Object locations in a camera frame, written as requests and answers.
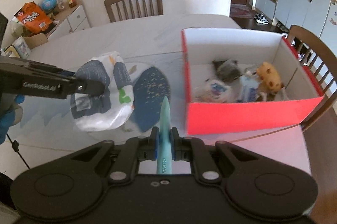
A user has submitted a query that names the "brown wooden chair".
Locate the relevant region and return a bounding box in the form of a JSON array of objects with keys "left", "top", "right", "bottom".
[{"left": 104, "top": 0, "right": 163, "bottom": 22}]

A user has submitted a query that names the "blue globe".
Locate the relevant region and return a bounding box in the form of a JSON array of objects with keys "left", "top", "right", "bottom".
[{"left": 41, "top": 0, "right": 57, "bottom": 12}]

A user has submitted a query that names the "orange snack bag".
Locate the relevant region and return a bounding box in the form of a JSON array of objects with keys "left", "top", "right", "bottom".
[{"left": 14, "top": 2, "right": 55, "bottom": 34}]

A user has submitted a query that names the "cardboard box on cabinet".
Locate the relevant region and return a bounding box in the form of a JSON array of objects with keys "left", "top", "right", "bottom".
[{"left": 24, "top": 33, "right": 48, "bottom": 49}]

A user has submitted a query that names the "teal toothbrush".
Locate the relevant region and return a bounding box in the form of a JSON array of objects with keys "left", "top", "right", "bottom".
[{"left": 156, "top": 97, "right": 172, "bottom": 175}]

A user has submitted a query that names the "red cardboard box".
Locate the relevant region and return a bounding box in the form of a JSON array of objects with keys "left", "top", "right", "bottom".
[{"left": 182, "top": 28, "right": 323, "bottom": 135}]

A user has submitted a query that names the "white side cabinet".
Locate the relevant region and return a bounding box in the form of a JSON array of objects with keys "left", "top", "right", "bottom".
[{"left": 46, "top": 2, "right": 91, "bottom": 41}]

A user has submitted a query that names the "black snack packet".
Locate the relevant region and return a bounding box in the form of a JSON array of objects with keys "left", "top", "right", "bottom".
[{"left": 213, "top": 59, "right": 242, "bottom": 83}]

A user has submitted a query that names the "white grey wipes pack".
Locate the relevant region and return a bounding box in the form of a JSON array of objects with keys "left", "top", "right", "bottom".
[{"left": 70, "top": 51, "right": 134, "bottom": 132}]

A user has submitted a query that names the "orange pig toy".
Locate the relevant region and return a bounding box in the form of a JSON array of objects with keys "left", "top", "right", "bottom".
[{"left": 256, "top": 62, "right": 284, "bottom": 95}]

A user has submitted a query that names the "left blue gloved hand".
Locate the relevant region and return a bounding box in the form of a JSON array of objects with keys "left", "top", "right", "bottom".
[{"left": 0, "top": 95, "right": 25, "bottom": 144}]

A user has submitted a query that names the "blueberry cake packet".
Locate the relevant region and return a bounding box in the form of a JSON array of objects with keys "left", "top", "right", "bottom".
[{"left": 195, "top": 80, "right": 234, "bottom": 104}]

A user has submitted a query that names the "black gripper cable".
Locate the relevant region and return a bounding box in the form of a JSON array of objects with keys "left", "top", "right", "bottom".
[{"left": 5, "top": 132, "right": 32, "bottom": 170}]

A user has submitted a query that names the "white printed mug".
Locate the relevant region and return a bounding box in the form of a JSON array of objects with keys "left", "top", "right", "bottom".
[{"left": 12, "top": 37, "right": 31, "bottom": 59}]

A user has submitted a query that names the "blue snack bar packet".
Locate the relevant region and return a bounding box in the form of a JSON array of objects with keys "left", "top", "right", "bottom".
[{"left": 237, "top": 75, "right": 259, "bottom": 103}]

